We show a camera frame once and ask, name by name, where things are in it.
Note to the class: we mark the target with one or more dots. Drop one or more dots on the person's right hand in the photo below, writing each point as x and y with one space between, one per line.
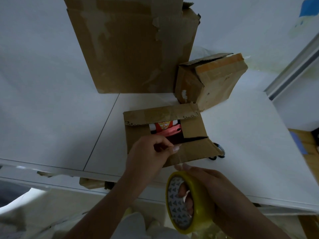
216 189

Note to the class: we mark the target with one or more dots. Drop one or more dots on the person's left hand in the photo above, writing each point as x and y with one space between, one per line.
143 159

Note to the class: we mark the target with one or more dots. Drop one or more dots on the person's left thumb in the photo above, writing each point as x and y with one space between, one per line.
172 149

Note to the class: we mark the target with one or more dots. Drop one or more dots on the person's right thumb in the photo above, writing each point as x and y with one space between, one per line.
192 169

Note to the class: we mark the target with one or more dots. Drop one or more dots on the small cardboard box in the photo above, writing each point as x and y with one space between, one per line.
194 149

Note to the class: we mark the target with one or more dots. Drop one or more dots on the yellow packing tape roll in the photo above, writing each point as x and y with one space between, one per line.
203 209

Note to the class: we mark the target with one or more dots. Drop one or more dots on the person's right forearm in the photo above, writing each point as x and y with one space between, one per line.
249 221

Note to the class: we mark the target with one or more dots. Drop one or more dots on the person's left forearm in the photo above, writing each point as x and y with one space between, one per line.
104 211

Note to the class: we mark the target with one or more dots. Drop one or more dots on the red and pink packet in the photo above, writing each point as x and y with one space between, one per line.
165 129

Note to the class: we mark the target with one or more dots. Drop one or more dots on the black and blue scissors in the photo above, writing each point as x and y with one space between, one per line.
220 149

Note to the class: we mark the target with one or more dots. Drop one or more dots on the medium taped cardboard box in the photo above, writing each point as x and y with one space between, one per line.
211 82

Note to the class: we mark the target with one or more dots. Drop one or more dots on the person's white clothing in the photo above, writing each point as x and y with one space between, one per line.
134 228

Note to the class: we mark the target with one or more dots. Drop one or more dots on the blue flat item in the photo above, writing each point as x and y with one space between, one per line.
298 143

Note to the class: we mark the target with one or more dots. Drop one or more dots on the large cardboard box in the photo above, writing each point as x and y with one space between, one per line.
129 47

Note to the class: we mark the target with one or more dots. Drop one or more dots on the white cloth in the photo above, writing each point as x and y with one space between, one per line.
17 209

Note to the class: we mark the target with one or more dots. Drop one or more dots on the white sliding door frame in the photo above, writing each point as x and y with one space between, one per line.
291 72

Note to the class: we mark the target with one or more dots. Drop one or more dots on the blue and white wall poster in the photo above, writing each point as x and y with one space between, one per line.
309 8

